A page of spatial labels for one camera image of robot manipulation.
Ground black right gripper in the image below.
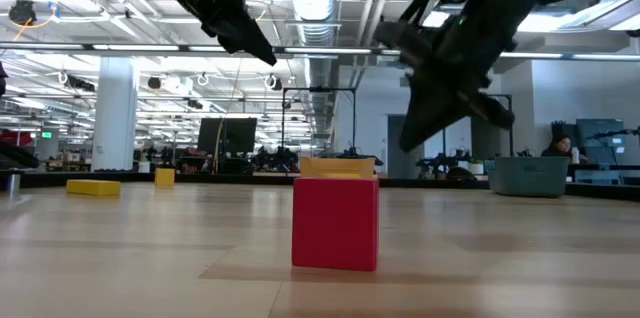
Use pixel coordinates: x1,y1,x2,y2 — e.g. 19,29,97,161
398,0,529,154

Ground red block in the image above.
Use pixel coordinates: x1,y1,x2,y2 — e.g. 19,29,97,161
291,177,380,273

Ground grey door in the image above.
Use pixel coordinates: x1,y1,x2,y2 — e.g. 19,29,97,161
387,114,426,179
470,117,503,160

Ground grey plastic bin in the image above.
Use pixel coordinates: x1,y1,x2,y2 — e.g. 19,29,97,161
487,156,571,198

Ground black cabinet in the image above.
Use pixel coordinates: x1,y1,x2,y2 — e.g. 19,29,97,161
551,121,577,149

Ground large black screen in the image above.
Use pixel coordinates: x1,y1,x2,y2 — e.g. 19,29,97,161
197,117,258,155

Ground person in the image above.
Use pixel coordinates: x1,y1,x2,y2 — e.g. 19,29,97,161
541,133,575,159

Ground black background robot arms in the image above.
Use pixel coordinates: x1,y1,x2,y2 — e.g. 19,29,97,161
252,146,300,173

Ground tan open box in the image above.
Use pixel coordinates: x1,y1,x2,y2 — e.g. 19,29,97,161
299,156,377,181

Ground grey computer monitor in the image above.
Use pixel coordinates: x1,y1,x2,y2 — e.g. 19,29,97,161
575,117,626,165

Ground white pillar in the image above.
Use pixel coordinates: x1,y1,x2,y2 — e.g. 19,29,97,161
91,56,140,172

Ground yellow cube block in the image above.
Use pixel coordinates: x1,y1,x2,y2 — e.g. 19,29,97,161
153,167,176,188

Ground black ceiling reel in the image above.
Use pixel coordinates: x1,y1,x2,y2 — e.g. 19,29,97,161
8,0,37,27

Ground silver ventilation duct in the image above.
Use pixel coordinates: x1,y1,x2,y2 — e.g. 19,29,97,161
286,0,349,140

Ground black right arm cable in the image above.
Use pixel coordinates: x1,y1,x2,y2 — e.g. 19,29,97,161
398,0,444,25

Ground silver metal post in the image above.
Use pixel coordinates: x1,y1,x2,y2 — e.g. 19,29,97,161
5,170,22,197

